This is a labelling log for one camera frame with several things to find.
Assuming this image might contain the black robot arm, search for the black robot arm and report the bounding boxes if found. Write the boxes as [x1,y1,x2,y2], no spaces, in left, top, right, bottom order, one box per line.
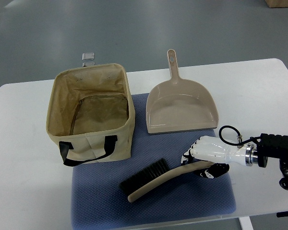
[218,125,288,191]

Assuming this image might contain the brown cardboard box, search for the brown cardboard box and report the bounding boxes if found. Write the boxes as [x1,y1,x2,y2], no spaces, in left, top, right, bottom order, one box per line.
[265,0,288,8]

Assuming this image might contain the beige plastic dustpan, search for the beige plastic dustpan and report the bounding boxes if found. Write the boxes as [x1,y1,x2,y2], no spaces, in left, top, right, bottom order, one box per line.
[146,49,219,134]

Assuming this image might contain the beige brush black bristles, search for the beige brush black bristles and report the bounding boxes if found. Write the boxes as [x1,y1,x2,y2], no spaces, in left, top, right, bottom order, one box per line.
[119,158,213,203]

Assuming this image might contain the beige fabric bag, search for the beige fabric bag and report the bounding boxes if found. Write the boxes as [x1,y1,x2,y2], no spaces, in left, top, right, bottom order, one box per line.
[46,64,135,167]

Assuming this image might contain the black table control panel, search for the black table control panel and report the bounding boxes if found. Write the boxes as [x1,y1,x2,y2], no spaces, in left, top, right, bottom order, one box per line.
[276,211,288,218]

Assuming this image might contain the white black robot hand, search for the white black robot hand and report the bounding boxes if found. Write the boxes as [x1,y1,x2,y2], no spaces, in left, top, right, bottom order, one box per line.
[181,136,252,179]

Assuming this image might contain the blue textured cushion mat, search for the blue textured cushion mat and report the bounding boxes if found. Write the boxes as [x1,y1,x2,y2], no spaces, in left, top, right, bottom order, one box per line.
[71,94,236,230]

